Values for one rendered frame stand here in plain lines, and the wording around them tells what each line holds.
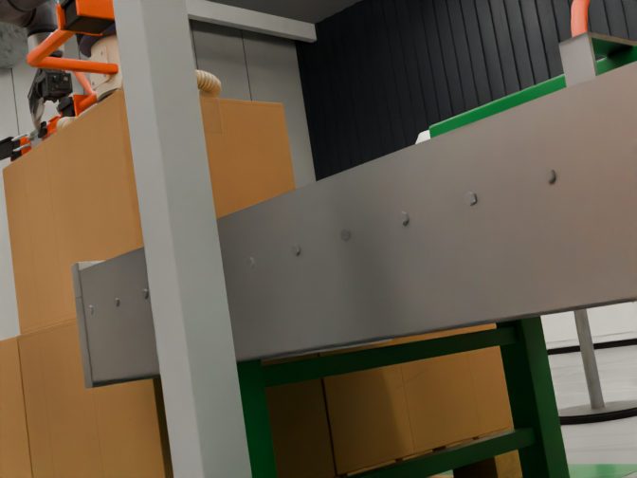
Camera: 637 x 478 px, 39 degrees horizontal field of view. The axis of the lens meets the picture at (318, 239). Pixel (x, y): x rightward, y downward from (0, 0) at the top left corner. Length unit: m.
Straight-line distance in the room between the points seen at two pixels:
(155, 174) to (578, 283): 0.45
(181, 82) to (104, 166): 0.81
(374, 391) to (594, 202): 1.27
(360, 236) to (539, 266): 0.23
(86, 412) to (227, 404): 0.99
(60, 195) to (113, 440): 0.53
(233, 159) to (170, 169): 0.89
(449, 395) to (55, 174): 1.03
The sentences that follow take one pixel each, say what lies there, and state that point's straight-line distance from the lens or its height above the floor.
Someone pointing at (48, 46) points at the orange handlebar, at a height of 1.07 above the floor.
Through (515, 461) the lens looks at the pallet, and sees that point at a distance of 2.33.
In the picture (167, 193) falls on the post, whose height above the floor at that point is 0.59.
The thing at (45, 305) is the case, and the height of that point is 0.59.
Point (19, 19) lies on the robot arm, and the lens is 2.47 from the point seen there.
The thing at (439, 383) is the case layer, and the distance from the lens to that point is 2.14.
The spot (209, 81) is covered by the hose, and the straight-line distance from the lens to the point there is 1.98.
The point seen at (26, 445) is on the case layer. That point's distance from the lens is 2.22.
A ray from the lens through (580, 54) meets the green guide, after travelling 0.84.
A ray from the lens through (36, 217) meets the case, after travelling 2.09.
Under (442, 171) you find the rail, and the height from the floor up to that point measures 0.56.
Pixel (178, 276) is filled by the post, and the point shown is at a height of 0.50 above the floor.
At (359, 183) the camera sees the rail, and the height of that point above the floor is 0.58.
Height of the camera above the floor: 0.41
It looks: 7 degrees up
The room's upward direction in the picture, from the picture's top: 9 degrees counter-clockwise
